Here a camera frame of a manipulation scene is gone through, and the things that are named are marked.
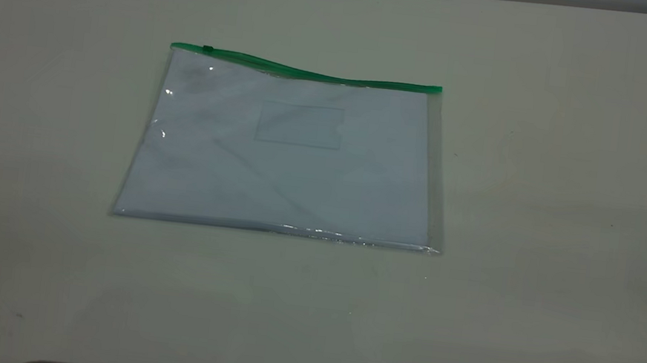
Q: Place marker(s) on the clear plastic zip bag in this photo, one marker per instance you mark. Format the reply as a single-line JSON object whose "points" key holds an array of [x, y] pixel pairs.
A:
{"points": [[431, 157]]}

